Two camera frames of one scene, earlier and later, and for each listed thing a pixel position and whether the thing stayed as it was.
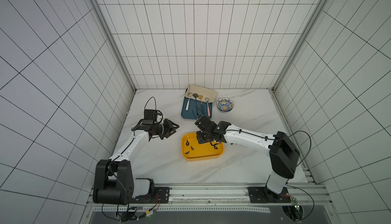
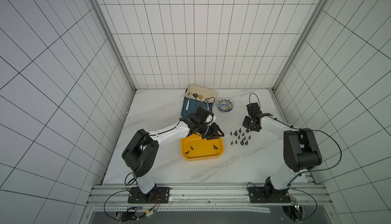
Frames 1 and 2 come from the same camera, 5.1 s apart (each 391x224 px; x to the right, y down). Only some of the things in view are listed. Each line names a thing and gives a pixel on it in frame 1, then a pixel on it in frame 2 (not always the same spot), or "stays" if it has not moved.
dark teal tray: x=196 y=108 stays
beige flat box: x=207 y=94 stays
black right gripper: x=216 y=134 → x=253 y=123
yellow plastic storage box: x=192 y=150 stays
